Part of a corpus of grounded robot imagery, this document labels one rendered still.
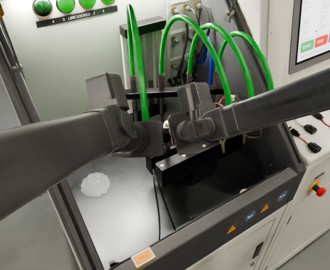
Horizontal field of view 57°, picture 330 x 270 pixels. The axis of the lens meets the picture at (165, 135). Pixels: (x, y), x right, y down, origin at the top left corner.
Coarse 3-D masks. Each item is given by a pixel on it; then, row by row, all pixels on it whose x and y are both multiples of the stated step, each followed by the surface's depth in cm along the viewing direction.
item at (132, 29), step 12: (132, 12) 64; (132, 24) 62; (132, 36) 62; (132, 48) 88; (132, 60) 91; (132, 72) 94; (144, 72) 60; (144, 84) 59; (144, 96) 59; (144, 108) 60; (144, 120) 60
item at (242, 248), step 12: (276, 216) 106; (252, 228) 99; (264, 228) 106; (240, 240) 99; (252, 240) 106; (264, 240) 114; (216, 252) 93; (228, 252) 99; (240, 252) 107; (252, 252) 115; (264, 252) 125; (204, 264) 93; (216, 264) 100; (228, 264) 107; (240, 264) 115; (252, 264) 123
